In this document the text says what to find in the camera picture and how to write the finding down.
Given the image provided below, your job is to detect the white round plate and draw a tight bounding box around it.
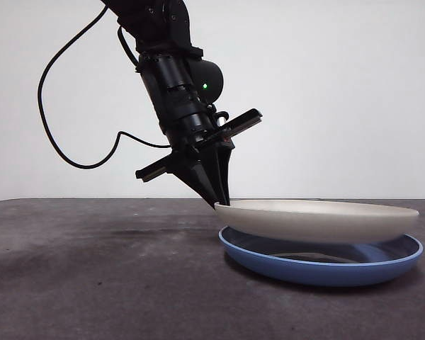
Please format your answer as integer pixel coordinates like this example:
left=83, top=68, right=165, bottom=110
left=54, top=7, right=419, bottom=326
left=214, top=199, right=420, bottom=245

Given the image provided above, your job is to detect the blue round plate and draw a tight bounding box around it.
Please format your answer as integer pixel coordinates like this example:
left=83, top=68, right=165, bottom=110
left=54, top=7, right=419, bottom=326
left=218, top=226, right=424, bottom=287

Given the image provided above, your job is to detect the short black arm cable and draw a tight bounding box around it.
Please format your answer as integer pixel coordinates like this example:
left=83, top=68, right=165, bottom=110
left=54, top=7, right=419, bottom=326
left=117, top=25, right=142, bottom=72

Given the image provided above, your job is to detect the long black arm cable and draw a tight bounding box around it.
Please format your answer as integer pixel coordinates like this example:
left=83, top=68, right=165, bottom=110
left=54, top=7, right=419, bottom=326
left=38, top=4, right=173, bottom=169

